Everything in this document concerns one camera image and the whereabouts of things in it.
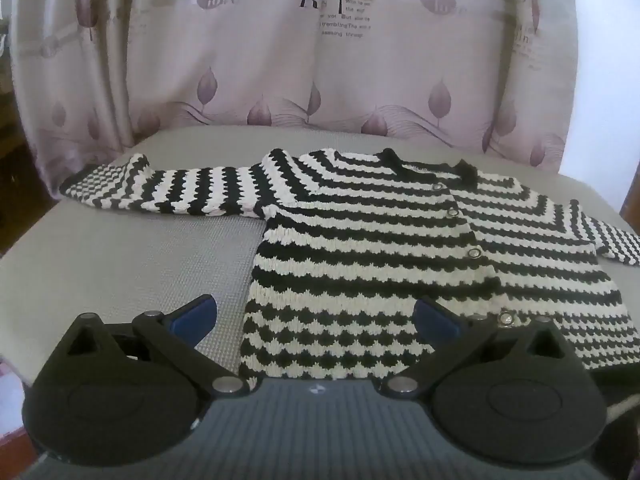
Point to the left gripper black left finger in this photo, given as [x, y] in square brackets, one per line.
[117, 394]

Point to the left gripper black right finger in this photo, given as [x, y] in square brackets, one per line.
[508, 395]

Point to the grey woven seat cushion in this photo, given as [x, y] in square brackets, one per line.
[78, 259]

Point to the pink leaf print curtain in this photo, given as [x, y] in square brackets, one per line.
[93, 78]

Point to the black white striped knit cardigan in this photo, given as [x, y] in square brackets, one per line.
[352, 241]

